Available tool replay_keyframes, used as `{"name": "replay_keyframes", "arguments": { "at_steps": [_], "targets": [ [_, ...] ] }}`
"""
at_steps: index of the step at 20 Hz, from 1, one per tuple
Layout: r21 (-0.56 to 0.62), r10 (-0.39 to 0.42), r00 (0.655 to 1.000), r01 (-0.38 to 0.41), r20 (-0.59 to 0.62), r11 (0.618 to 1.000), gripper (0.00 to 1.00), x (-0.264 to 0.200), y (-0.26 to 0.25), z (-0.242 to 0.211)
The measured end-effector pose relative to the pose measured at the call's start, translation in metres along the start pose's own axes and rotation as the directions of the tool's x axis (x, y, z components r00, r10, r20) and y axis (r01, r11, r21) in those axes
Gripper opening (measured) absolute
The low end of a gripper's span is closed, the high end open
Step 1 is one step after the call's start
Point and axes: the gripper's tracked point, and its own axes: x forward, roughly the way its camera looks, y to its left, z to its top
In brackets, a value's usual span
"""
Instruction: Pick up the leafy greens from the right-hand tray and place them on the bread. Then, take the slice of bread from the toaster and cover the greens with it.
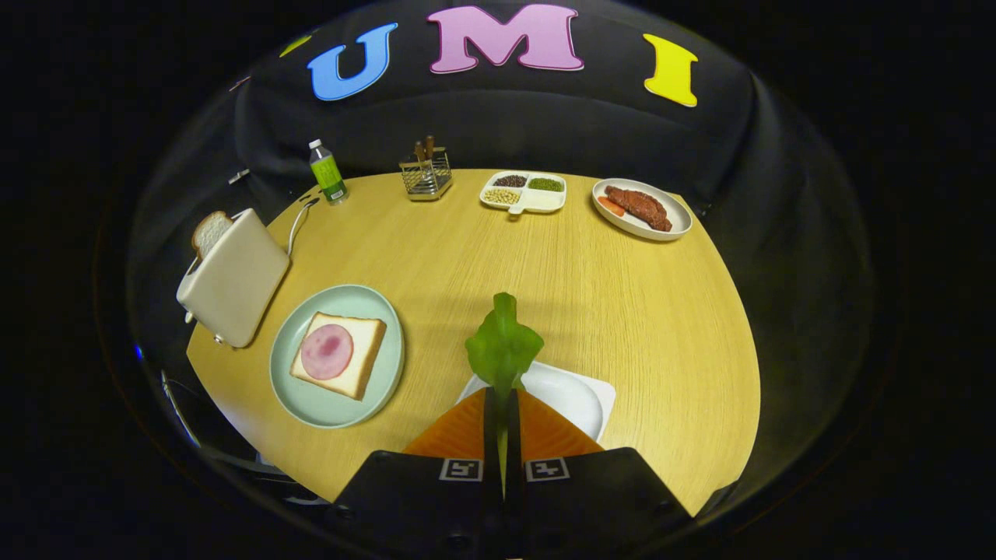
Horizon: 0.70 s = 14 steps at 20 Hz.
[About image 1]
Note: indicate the white square plate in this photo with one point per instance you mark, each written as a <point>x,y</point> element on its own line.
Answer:
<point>568,397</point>

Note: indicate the pink cloth clip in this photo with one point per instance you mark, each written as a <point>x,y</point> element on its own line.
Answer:
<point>239,82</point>

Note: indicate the black backdrop cloth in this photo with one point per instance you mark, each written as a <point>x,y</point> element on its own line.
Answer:
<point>545,124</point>

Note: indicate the pink ham slice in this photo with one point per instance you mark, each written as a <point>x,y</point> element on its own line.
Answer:
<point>327,351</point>

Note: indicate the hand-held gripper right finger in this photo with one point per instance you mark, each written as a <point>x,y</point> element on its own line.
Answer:
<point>513,435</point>

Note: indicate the yellow beans portion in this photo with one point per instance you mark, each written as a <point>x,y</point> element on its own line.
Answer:
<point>502,196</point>

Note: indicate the dark beans portion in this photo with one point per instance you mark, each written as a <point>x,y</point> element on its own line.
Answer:
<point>510,180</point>

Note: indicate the white oval plate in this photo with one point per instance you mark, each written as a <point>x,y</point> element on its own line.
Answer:
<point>622,223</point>

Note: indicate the pale green round plate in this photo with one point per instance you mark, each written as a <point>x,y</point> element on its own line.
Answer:
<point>311,404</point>

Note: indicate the white toaster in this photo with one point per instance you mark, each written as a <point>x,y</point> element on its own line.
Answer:
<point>237,280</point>

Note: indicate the white bread slice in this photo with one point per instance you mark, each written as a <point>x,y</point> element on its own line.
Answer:
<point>363,365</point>

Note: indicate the toasted bread slice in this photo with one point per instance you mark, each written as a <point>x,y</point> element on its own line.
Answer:
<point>208,232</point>

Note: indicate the green label drink bottle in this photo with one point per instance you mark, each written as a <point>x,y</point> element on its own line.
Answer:
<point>328,177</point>

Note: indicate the green beans portion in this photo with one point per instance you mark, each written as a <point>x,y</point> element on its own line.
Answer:
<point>545,184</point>

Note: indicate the green lettuce leaf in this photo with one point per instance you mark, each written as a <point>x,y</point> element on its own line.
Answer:
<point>502,350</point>

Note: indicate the white divided dish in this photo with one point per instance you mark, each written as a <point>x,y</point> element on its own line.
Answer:
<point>545,201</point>

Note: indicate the orange carrot piece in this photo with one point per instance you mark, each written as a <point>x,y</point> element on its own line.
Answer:
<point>611,206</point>

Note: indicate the brown meat steak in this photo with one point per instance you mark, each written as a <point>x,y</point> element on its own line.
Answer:
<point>642,206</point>

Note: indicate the silver cloth clip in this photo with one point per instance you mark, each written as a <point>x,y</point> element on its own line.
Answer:
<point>238,176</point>

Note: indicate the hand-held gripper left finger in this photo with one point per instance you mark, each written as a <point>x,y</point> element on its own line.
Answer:
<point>490,435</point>

